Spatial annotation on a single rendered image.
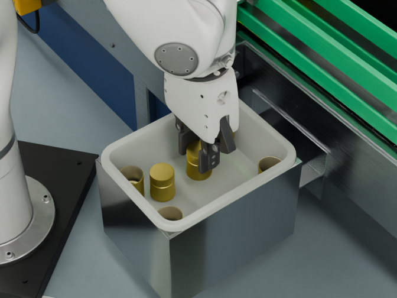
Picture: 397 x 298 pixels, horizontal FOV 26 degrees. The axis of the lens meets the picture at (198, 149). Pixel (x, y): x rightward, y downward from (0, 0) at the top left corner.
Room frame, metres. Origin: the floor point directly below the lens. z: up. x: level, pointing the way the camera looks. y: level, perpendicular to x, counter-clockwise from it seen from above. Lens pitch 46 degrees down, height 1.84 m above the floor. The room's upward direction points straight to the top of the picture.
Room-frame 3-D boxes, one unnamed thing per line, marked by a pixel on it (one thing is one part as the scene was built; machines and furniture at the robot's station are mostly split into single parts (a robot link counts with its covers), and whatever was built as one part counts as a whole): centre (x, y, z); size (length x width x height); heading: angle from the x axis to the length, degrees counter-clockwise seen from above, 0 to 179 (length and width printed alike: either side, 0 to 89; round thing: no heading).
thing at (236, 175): (0.79, 0.00, 0.97); 0.22 x 0.17 x 0.09; 127
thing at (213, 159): (0.76, -0.02, 1.04); 0.03 x 0.03 x 0.07; 38
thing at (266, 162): (0.79, -0.10, 0.96); 0.04 x 0.04 x 0.04
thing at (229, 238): (0.80, -0.02, 0.92); 0.27 x 0.17 x 0.15; 127
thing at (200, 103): (0.79, 0.00, 1.13); 0.10 x 0.07 x 0.11; 38
